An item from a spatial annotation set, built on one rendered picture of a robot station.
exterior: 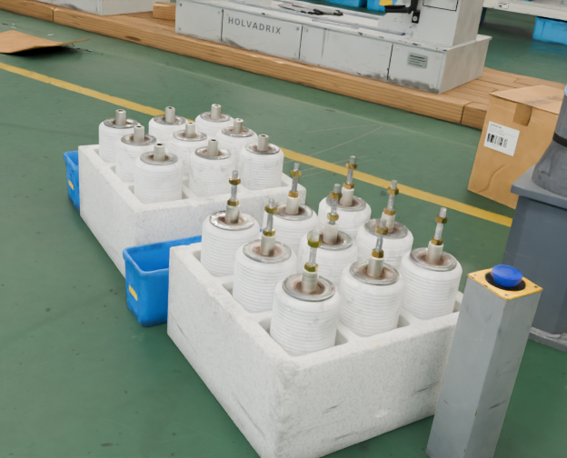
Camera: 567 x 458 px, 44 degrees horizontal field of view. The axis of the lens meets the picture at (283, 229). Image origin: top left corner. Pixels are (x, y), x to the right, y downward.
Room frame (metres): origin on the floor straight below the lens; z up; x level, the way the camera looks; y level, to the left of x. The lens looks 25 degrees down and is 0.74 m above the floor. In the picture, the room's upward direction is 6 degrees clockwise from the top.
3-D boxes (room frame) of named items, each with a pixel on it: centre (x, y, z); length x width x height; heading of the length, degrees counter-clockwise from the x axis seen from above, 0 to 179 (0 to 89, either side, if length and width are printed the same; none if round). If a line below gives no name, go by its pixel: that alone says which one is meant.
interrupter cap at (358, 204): (1.19, -0.11, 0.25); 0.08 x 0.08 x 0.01
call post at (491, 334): (0.83, -0.30, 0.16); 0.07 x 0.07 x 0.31; 34
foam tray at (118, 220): (1.48, 0.23, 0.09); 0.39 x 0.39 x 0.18; 33
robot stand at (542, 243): (1.29, -0.55, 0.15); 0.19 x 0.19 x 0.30; 59
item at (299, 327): (0.86, -0.04, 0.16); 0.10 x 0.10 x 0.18
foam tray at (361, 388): (1.03, -0.08, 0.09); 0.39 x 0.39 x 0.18; 34
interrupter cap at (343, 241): (1.03, -0.08, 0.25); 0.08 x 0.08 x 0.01
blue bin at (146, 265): (1.21, 0.15, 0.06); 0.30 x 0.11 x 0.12; 124
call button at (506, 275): (0.83, -0.30, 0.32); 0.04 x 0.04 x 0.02
